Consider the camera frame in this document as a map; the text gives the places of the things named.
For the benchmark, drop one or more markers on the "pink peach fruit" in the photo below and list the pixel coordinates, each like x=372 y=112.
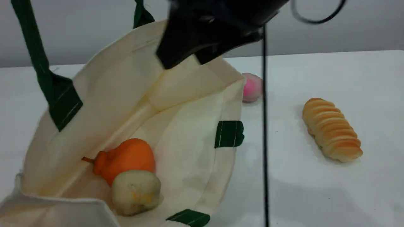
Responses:
x=252 y=88

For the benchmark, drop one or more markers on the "brown potato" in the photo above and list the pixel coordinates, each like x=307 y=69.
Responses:
x=135 y=192

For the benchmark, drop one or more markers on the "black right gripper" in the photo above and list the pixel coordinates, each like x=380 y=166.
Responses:
x=227 y=15

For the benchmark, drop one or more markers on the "golden ridged bread roll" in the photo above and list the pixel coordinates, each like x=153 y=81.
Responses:
x=331 y=130

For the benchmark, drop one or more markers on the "orange toy fruit with stem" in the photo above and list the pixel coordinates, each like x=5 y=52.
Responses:
x=129 y=157

